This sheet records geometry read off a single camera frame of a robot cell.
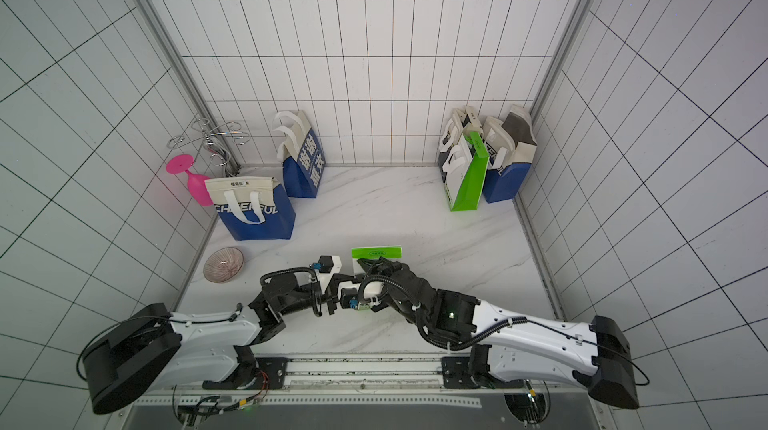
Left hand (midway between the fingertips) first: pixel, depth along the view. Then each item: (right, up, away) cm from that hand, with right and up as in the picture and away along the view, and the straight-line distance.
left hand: (359, 282), depth 76 cm
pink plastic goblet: (-49, +25, +11) cm, 57 cm away
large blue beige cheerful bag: (-32, +19, +10) cm, 38 cm away
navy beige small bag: (+33, +48, +24) cm, 63 cm away
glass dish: (-43, +1, +14) cm, 46 cm away
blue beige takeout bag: (+47, +38, +17) cm, 63 cm away
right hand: (+2, +9, -6) cm, 11 cm away
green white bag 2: (+32, +27, +16) cm, 45 cm away
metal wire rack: (-47, +40, +13) cm, 63 cm away
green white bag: (+5, +10, -9) cm, 14 cm away
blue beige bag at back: (-22, +35, +24) cm, 47 cm away
